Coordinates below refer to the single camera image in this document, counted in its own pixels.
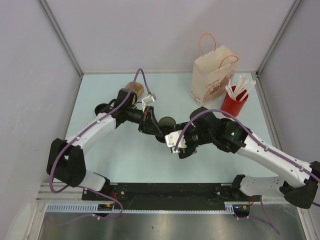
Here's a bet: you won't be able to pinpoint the white slotted cable duct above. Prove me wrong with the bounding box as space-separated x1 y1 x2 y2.
46 202 234 215

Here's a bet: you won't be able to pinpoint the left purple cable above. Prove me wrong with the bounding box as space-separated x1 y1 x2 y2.
47 67 152 226

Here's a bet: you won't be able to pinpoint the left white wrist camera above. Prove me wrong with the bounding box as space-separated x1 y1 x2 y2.
141 93 157 111

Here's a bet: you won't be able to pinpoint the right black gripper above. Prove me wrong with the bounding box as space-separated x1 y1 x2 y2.
172 121 214 159

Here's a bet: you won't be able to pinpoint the stacked brown pulp carriers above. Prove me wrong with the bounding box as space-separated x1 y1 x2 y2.
124 81 145 99

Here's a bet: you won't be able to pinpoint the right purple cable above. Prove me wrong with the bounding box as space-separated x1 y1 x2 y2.
173 108 320 236

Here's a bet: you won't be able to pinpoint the purple cable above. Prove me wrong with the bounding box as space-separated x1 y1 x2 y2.
47 67 152 226
173 108 320 236

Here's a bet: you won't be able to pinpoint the white wrapped straws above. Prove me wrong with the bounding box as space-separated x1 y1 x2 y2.
225 75 257 102

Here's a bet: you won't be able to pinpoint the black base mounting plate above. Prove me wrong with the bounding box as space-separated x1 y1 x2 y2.
81 182 253 211

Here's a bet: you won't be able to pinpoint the red straw holder cup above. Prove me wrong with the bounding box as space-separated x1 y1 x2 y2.
220 89 249 117

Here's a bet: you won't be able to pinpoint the beige paper takeout bag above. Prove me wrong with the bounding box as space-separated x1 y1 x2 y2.
190 33 240 107

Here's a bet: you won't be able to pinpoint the black lid stack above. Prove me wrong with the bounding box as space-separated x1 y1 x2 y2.
94 103 112 116

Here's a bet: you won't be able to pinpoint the single black cup lid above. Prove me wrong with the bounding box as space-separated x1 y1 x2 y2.
155 135 166 144

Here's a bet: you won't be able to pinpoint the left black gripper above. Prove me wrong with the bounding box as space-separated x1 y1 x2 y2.
125 106 163 137

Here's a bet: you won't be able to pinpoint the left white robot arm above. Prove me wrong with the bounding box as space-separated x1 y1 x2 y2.
46 88 164 200

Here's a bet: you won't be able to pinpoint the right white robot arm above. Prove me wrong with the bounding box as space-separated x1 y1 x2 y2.
165 107 320 209

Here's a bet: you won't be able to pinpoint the single black paper cup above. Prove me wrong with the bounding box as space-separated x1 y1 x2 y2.
158 116 176 128

